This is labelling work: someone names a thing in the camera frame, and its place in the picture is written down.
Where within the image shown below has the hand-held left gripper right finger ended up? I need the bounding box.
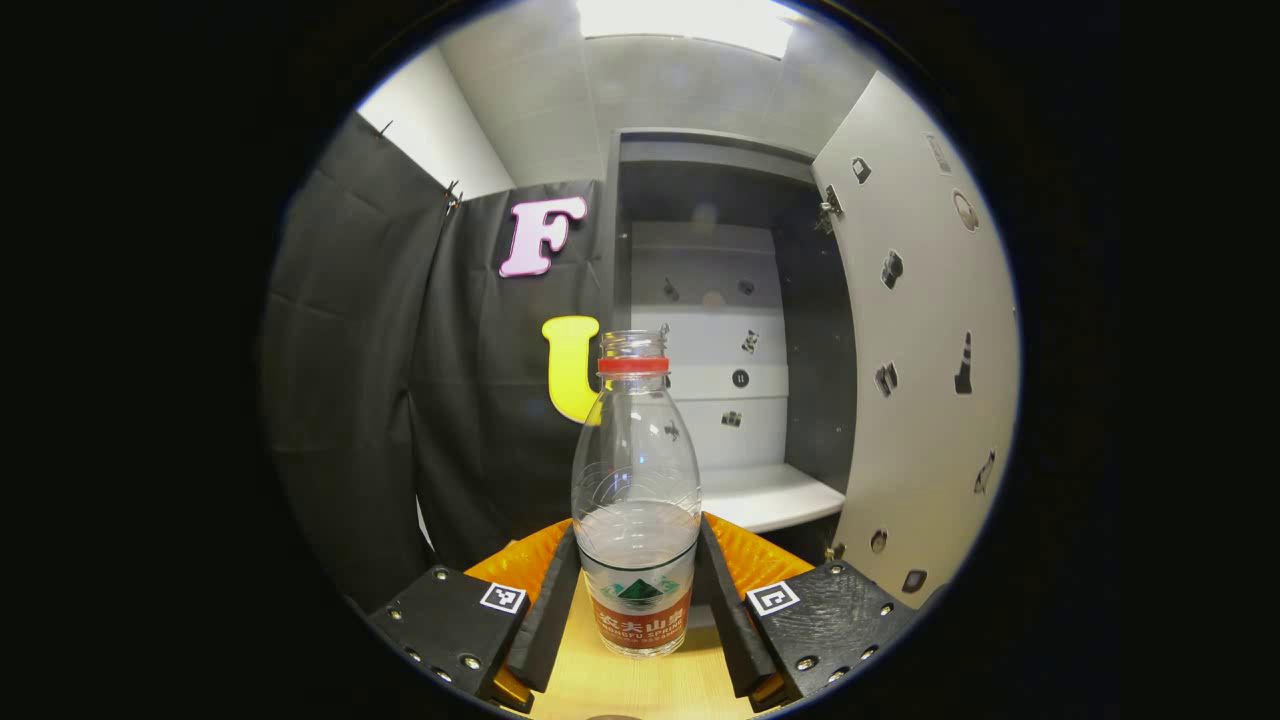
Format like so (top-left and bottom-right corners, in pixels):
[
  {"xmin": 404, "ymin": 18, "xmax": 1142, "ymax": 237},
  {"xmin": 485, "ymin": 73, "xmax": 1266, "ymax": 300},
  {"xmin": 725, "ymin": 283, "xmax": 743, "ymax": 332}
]
[{"xmin": 697, "ymin": 512, "xmax": 919, "ymax": 713}]

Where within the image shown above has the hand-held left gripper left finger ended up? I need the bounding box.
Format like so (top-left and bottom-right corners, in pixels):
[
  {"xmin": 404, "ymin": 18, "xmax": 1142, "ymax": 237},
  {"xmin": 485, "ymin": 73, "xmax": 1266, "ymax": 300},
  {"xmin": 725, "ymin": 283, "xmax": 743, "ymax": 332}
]
[{"xmin": 368, "ymin": 518, "xmax": 583, "ymax": 714}]

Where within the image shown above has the clear plastic bottle red label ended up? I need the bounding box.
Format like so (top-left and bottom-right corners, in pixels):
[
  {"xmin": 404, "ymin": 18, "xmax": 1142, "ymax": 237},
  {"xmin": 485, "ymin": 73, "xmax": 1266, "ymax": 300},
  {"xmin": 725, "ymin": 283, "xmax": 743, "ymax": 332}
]
[{"xmin": 571, "ymin": 330, "xmax": 703, "ymax": 658}]

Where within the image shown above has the grey cabinet door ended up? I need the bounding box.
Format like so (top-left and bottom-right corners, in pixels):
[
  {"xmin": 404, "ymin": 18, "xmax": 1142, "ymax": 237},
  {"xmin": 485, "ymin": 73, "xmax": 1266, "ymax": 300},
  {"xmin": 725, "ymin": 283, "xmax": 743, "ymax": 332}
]
[{"xmin": 812, "ymin": 70, "xmax": 1021, "ymax": 609}]

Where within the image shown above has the grey cabinet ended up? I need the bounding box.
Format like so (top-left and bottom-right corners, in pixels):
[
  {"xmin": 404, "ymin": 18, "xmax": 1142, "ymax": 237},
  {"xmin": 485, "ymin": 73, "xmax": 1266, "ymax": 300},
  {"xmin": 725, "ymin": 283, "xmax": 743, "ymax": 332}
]
[{"xmin": 600, "ymin": 128, "xmax": 861, "ymax": 536}]

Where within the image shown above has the white cabinet shelf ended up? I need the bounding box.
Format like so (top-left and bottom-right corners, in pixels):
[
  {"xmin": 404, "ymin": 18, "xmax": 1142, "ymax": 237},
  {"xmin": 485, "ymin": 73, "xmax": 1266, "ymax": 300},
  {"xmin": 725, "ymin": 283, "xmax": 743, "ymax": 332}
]
[{"xmin": 700, "ymin": 463, "xmax": 846, "ymax": 534}]

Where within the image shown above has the black backdrop cloth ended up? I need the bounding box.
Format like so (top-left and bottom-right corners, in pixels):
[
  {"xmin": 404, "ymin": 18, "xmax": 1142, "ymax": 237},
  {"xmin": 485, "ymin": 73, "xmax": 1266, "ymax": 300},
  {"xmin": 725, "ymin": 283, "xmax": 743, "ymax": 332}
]
[{"xmin": 262, "ymin": 112, "xmax": 621, "ymax": 611}]

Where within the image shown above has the large ceiling light panel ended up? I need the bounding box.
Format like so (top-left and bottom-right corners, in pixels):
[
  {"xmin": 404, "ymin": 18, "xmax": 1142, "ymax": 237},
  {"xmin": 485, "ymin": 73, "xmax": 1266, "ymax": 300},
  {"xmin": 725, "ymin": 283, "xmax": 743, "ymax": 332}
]
[{"xmin": 575, "ymin": 0, "xmax": 796, "ymax": 59}]

